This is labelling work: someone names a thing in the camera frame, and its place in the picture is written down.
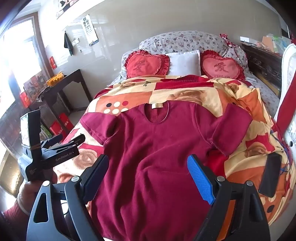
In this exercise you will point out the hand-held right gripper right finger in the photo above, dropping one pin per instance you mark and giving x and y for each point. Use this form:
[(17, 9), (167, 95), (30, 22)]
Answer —
[(201, 178)]

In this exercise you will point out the dark carved cabinet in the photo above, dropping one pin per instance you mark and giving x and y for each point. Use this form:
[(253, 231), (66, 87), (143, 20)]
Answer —
[(261, 64)]

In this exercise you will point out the person's left forearm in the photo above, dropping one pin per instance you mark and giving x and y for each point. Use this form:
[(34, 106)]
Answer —
[(11, 215)]

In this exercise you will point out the dark hanging cloth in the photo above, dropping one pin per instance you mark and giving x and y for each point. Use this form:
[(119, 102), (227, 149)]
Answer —
[(69, 42)]

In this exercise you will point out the red wall sign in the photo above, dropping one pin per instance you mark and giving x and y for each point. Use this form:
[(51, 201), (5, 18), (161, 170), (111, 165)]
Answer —
[(52, 62)]

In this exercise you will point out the yellow box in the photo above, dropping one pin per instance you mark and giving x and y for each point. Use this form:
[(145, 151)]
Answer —
[(55, 78)]

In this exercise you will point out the white pillow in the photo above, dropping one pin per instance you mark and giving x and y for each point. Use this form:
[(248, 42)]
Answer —
[(183, 61)]

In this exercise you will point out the eye chart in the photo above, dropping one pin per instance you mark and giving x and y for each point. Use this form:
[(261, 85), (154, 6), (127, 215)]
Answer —
[(89, 30)]

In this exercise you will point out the window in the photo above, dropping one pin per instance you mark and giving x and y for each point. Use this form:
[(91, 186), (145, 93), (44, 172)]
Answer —
[(18, 58)]

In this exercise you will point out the floral bed sheet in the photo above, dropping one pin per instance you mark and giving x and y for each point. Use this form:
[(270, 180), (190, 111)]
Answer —
[(263, 92)]

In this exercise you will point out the red knitted garment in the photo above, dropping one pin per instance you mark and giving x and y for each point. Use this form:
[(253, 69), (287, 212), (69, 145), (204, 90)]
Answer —
[(192, 79)]

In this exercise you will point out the red gift box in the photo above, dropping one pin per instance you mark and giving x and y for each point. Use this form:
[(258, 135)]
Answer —
[(24, 99), (56, 129), (66, 121)]

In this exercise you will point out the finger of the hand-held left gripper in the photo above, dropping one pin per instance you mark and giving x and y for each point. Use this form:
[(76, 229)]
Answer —
[(54, 140), (76, 140)]

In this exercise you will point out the maroon short-sleeved sweater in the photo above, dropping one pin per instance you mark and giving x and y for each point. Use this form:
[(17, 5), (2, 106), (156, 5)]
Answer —
[(150, 162)]

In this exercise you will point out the red cloth on chair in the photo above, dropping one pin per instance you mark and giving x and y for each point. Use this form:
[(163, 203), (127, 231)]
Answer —
[(286, 109)]

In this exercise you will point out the printed orange red blanket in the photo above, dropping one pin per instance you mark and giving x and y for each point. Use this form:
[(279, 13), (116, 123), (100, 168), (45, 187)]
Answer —
[(185, 92)]

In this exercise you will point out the floral headboard cover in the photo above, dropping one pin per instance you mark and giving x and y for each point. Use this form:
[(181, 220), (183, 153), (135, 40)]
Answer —
[(185, 40)]

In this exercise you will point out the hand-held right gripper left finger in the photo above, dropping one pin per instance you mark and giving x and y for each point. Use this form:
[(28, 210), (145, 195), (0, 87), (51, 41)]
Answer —
[(97, 176)]

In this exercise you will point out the dark wooden side table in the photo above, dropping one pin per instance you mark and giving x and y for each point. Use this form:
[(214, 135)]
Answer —
[(69, 80)]

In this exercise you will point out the black phone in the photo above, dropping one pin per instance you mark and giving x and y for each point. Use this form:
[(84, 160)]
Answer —
[(270, 173)]

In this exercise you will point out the red heart-shaped pillow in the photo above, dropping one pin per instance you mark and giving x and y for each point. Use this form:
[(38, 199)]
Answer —
[(145, 64), (222, 67)]

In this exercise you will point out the person's left hand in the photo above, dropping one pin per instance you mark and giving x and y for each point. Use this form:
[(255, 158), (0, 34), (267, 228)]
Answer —
[(24, 194)]

